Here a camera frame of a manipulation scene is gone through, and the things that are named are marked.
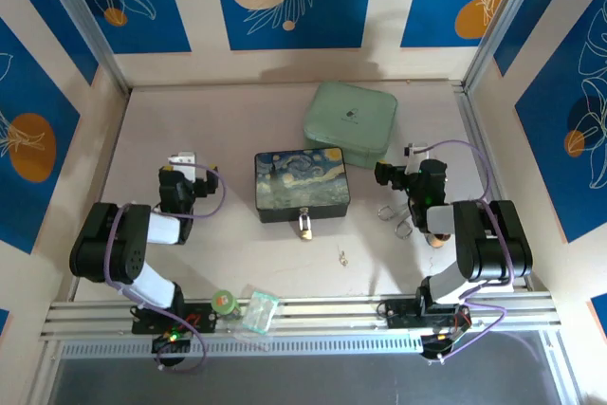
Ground clear plastic bag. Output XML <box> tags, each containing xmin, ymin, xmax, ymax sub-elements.
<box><xmin>230</xmin><ymin>284</ymin><xmax>282</xmax><ymax>339</ymax></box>

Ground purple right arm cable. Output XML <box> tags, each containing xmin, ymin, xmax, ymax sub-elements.
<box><xmin>416</xmin><ymin>138</ymin><xmax>517</xmax><ymax>364</ymax></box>

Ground blue side poster white leaves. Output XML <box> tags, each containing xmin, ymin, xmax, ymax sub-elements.
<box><xmin>514</xmin><ymin>0</ymin><xmax>607</xmax><ymax>245</ymax></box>

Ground green capped small bottle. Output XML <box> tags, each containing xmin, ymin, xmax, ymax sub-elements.
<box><xmin>211</xmin><ymin>289</ymin><xmax>241</xmax><ymax>323</ymax></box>

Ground aluminium front rail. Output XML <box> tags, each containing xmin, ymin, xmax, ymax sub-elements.
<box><xmin>40</xmin><ymin>294</ymin><xmax>563</xmax><ymax>341</ymax></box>

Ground aluminium frame post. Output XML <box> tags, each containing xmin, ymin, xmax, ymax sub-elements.
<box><xmin>461</xmin><ymin>0</ymin><xmax>559</xmax><ymax>94</ymax></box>
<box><xmin>35</xmin><ymin>0</ymin><xmax>133</xmax><ymax>96</ymax></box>

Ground starry night painted box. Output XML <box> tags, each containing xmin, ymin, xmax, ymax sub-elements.
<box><xmin>254</xmin><ymin>147</ymin><xmax>353</xmax><ymax>225</ymax></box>

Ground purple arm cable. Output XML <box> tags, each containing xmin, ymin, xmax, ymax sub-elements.
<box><xmin>416</xmin><ymin>138</ymin><xmax>517</xmax><ymax>364</ymax></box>
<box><xmin>104</xmin><ymin>163</ymin><xmax>228</xmax><ymax>374</ymax></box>

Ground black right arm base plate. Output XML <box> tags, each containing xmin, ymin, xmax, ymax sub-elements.
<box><xmin>384</xmin><ymin>298</ymin><xmax>473</xmax><ymax>330</ymax></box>

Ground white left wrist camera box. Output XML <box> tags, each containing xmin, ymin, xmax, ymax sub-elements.
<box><xmin>169</xmin><ymin>152</ymin><xmax>198</xmax><ymax>180</ymax></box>

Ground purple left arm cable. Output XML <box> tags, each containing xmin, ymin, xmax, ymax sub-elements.
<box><xmin>104</xmin><ymin>163</ymin><xmax>228</xmax><ymax>374</ymax></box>

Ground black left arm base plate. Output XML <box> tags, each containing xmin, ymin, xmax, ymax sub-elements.
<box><xmin>131</xmin><ymin>303</ymin><xmax>219</xmax><ymax>336</ymax></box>

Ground black right connector block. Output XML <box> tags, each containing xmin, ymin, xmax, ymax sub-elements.
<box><xmin>420</xmin><ymin>331</ymin><xmax>469</xmax><ymax>359</ymax></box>

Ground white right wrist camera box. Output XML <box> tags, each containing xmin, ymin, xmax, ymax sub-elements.
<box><xmin>404</xmin><ymin>142</ymin><xmax>432</xmax><ymax>163</ymax></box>

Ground black connector block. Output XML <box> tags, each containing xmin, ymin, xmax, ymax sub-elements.
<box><xmin>420</xmin><ymin>331</ymin><xmax>469</xmax><ymax>359</ymax></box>
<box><xmin>151</xmin><ymin>332</ymin><xmax>193</xmax><ymax>355</ymax></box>

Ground blue poster with white flower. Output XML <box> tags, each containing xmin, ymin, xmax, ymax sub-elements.
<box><xmin>55</xmin><ymin>0</ymin><xmax>193</xmax><ymax>56</ymax></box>

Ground small brass padlock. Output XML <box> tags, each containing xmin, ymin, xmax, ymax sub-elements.
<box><xmin>297</xmin><ymin>205</ymin><xmax>315</xmax><ymax>241</ymax></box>

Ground aluminium side rail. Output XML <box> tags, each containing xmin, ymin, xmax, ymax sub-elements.
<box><xmin>453</xmin><ymin>82</ymin><xmax>533</xmax><ymax>293</ymax></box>

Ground slotted grey cable duct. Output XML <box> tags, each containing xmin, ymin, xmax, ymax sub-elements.
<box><xmin>56</xmin><ymin>333</ymin><xmax>428</xmax><ymax>360</ymax></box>

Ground blue side poster orange oval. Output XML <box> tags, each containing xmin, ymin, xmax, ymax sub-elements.
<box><xmin>0</xmin><ymin>18</ymin><xmax>82</xmax><ymax>255</ymax></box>

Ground mint green zip case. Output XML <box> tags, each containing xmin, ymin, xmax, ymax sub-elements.
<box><xmin>302</xmin><ymin>81</ymin><xmax>399</xmax><ymax>170</ymax></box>

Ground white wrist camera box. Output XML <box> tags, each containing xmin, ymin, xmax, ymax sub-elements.
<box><xmin>169</xmin><ymin>152</ymin><xmax>198</xmax><ymax>180</ymax></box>
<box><xmin>404</xmin><ymin>142</ymin><xmax>432</xmax><ymax>163</ymax></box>

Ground black left connector block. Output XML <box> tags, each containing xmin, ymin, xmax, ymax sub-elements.
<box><xmin>151</xmin><ymin>332</ymin><xmax>193</xmax><ymax>355</ymax></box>

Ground blue poster with beige circle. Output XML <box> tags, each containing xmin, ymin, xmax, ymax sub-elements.
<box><xmin>210</xmin><ymin>0</ymin><xmax>378</xmax><ymax>51</ymax></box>

